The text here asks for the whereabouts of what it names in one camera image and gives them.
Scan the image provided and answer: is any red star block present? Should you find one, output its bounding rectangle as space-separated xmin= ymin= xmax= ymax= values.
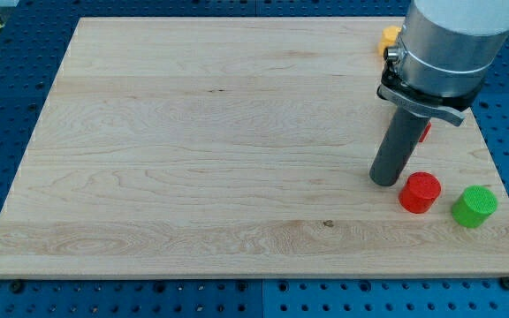
xmin=419 ymin=121 xmax=432 ymax=143

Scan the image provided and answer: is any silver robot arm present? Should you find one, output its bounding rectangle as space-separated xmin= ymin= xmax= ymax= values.
xmin=395 ymin=0 xmax=509 ymax=97

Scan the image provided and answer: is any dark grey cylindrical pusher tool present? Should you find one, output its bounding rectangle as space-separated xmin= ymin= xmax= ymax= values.
xmin=369 ymin=108 xmax=429 ymax=186

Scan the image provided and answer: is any light wooden board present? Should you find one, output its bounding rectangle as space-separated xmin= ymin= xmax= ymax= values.
xmin=0 ymin=18 xmax=509 ymax=280

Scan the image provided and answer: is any green cylinder block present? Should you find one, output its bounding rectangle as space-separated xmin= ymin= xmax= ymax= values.
xmin=452 ymin=185 xmax=498 ymax=228

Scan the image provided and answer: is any yellow block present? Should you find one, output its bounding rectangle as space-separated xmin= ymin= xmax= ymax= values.
xmin=377 ymin=26 xmax=401 ymax=56

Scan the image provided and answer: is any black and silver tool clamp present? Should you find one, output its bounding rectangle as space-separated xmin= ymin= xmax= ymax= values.
xmin=376 ymin=45 xmax=482 ymax=126

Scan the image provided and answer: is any red cylinder block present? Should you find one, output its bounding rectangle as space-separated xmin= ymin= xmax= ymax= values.
xmin=399 ymin=171 xmax=442 ymax=214

